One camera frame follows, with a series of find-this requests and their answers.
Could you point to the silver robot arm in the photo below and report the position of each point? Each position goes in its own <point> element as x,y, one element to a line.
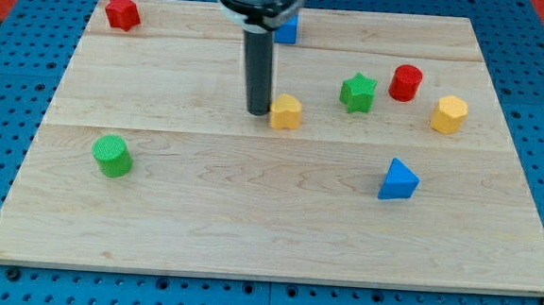
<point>259,20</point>

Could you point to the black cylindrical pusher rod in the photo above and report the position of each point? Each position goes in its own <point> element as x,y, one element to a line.
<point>258,55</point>

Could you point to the light wooden board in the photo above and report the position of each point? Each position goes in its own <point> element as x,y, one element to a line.
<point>216,192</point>

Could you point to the yellow heart block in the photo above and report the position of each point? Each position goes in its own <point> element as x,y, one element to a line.
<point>285,112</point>

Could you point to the red star block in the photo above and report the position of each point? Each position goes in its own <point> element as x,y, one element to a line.
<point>122,14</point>

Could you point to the green cylinder block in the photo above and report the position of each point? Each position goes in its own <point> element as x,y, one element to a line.
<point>112,156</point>

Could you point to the red cylinder block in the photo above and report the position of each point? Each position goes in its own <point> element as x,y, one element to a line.
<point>405,82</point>

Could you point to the blue cube block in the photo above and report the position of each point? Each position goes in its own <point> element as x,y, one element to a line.
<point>288,32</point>

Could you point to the yellow hexagon block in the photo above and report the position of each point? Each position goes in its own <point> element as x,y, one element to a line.
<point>449,114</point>

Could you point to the blue triangle block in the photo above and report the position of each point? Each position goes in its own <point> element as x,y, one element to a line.
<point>400,182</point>

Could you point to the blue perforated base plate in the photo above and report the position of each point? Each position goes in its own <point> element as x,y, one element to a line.
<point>37,40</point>

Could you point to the green star block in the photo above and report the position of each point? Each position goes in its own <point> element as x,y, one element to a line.
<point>358,93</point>

